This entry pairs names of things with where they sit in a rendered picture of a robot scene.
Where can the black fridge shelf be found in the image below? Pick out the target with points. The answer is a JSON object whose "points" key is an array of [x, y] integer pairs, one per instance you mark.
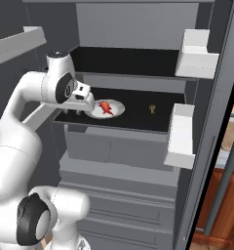
{"points": [[128, 60], [138, 114]]}

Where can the grey fridge crisper drawer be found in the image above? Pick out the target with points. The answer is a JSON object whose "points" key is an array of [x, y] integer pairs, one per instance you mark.
{"points": [[115, 146]]}

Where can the red fish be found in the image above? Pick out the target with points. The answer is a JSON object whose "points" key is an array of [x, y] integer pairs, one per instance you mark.
{"points": [[105, 106]]}

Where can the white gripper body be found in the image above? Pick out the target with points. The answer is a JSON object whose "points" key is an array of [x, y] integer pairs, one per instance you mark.
{"points": [[75, 104]]}

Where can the small white door bin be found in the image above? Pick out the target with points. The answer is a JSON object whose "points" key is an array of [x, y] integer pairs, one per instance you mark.
{"points": [[197, 62]]}

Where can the grey fridge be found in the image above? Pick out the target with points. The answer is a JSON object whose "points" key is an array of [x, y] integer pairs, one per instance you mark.
{"points": [[122, 26]]}

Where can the long white door bin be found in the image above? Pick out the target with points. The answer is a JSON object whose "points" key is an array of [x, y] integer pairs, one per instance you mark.
{"points": [[15, 47]]}

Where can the grey fridge door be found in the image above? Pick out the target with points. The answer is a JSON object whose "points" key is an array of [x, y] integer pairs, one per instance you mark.
{"points": [[213, 130]]}

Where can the small yellow food item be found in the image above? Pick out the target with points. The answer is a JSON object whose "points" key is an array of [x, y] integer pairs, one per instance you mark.
{"points": [[151, 108]]}

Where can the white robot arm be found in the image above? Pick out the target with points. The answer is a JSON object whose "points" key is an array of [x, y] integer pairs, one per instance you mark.
{"points": [[15, 153]]}

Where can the brown wooden cabinet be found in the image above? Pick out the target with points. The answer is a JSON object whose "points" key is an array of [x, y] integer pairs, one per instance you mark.
{"points": [[232, 208]]}

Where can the tall white door bin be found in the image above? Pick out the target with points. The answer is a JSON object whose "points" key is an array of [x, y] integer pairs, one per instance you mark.
{"points": [[180, 140]]}

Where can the white plate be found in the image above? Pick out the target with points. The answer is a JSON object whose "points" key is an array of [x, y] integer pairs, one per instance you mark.
{"points": [[118, 109]]}

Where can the grey freezer drawer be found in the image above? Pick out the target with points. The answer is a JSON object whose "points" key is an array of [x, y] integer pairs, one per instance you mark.
{"points": [[128, 211]]}

